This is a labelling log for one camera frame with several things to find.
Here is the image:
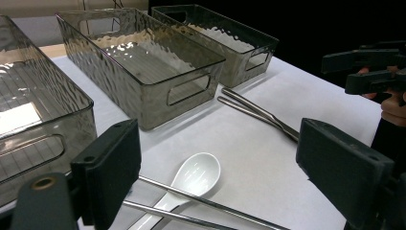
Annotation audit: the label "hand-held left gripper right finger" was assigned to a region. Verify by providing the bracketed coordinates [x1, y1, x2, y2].
[295, 117, 395, 230]

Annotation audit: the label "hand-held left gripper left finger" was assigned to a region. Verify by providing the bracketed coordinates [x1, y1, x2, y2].
[70, 119, 143, 230]

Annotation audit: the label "metal tongs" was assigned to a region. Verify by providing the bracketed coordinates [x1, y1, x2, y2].
[216, 86, 301, 144]

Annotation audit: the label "white plastic spoon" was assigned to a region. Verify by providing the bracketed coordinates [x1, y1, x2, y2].
[126, 151, 222, 230]

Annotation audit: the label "clear grey plastic bin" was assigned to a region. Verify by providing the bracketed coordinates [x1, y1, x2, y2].
[56, 8, 227, 131]
[0, 14, 98, 209]
[151, 4, 281, 89]

